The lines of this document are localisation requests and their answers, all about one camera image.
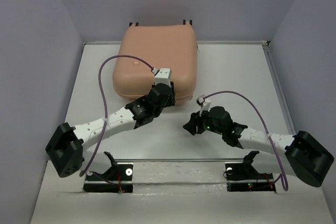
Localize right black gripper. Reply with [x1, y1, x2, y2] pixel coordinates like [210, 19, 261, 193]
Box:
[183, 105, 224, 135]

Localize pink hard-shell suitcase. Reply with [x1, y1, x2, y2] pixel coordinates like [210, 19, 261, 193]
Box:
[112, 21, 198, 105]

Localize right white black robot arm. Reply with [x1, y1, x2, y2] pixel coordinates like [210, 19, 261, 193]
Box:
[183, 106, 334, 187]

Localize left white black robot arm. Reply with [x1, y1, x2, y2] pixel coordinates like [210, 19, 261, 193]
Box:
[45, 81, 175, 179]

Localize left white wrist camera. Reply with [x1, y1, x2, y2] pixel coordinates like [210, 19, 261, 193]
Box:
[154, 68, 172, 87]

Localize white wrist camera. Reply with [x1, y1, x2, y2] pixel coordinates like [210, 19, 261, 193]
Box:
[154, 68, 172, 87]
[196, 95, 211, 116]

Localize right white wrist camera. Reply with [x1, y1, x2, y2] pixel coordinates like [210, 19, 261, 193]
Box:
[196, 95, 211, 116]

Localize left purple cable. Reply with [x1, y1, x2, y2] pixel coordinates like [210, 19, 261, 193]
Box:
[79, 55, 155, 190]

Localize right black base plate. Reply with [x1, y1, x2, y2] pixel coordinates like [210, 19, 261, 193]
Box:
[223, 163, 276, 193]

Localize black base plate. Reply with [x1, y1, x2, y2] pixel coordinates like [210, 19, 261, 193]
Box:
[223, 163, 276, 193]
[83, 162, 133, 194]

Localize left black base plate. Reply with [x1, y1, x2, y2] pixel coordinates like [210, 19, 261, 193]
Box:
[83, 162, 133, 194]

